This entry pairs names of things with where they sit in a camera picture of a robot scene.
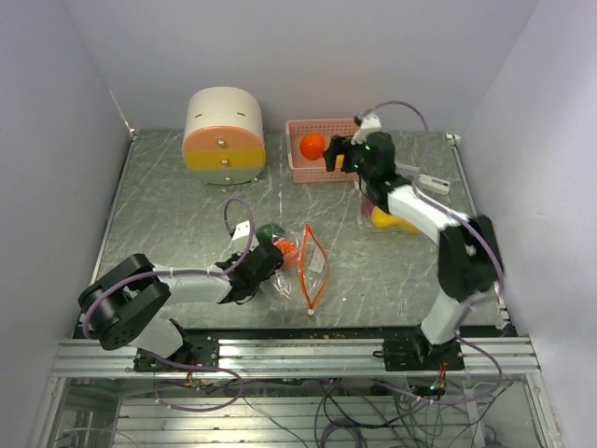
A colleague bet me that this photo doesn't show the fake yellow bell pepper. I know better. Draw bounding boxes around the fake yellow bell pepper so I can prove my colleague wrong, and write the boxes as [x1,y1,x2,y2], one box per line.
[369,206,420,234]

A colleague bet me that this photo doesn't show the pink perforated plastic basket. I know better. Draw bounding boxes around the pink perforated plastic basket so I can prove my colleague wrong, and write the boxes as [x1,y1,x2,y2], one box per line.
[284,117,385,184]

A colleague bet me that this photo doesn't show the round pastel mini drawer cabinet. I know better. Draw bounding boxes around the round pastel mini drawer cabinet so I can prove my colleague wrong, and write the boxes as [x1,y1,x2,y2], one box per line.
[182,87,266,186]

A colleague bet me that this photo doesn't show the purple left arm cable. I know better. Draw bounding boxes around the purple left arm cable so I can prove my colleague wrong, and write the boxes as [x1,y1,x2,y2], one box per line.
[81,195,256,342]

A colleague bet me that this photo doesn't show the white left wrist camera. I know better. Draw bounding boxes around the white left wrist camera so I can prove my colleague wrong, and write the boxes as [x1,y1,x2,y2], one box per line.
[231,220,251,245]

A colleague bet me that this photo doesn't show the clear red-zip bag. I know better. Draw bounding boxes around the clear red-zip bag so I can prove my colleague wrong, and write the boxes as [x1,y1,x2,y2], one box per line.
[263,222,330,317]

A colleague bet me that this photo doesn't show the fake dark green avocado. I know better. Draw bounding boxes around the fake dark green avocado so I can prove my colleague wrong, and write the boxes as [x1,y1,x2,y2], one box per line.
[256,223,286,244]

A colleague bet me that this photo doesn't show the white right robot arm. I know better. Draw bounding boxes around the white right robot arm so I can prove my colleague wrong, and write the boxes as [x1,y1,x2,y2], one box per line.
[323,132,504,370]

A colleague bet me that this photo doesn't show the clear white-slider zip bag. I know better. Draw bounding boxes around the clear white-slider zip bag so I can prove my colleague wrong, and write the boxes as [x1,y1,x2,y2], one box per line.
[357,185,422,234]

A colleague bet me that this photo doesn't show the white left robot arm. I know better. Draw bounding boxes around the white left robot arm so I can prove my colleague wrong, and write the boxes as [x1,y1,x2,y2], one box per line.
[78,242,284,371]

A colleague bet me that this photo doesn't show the tangled floor cables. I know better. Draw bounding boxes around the tangled floor cables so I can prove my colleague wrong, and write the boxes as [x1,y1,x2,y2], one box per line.
[153,363,505,448]

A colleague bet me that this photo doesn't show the aluminium rail frame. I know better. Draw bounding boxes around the aluminium rail frame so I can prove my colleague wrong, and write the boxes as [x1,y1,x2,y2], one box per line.
[42,327,562,447]

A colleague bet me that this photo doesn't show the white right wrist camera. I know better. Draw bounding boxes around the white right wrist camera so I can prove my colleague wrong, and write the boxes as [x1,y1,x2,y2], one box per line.
[351,112,382,146]

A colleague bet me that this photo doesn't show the fake red orange tomato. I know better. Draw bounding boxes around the fake red orange tomato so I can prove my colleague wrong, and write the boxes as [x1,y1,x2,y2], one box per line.
[274,238,299,269]

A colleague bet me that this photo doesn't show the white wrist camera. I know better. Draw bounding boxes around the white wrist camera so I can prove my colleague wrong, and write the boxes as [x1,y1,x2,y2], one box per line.
[351,112,382,146]
[231,220,251,245]

